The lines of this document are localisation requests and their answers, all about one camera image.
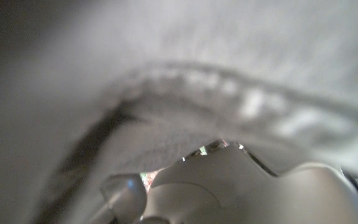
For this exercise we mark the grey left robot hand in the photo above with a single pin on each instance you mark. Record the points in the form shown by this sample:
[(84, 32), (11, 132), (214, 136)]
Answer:
[(228, 193)]

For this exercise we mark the grey shirt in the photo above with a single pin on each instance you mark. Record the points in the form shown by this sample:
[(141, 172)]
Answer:
[(179, 77)]

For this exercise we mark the floral fruit print backdrop cloth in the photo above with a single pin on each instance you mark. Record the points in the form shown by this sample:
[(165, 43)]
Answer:
[(149, 180)]

